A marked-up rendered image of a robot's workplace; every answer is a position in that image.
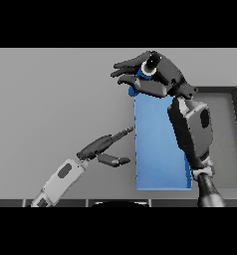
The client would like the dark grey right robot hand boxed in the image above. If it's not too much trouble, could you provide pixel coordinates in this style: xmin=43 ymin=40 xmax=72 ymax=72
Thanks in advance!
xmin=110 ymin=50 xmax=198 ymax=101

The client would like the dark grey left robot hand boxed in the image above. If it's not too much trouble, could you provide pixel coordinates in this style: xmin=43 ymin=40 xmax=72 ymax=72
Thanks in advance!
xmin=76 ymin=126 xmax=134 ymax=168

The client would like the blue pipe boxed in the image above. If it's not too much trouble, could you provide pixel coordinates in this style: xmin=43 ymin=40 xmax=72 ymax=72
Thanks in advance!
xmin=127 ymin=54 xmax=161 ymax=98

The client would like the blue bin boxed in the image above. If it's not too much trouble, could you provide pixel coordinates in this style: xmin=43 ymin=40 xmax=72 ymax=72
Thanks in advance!
xmin=133 ymin=92 xmax=193 ymax=191

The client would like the dark grey bin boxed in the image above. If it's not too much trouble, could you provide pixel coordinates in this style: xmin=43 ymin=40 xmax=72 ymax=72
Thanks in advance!
xmin=191 ymin=86 xmax=237 ymax=191

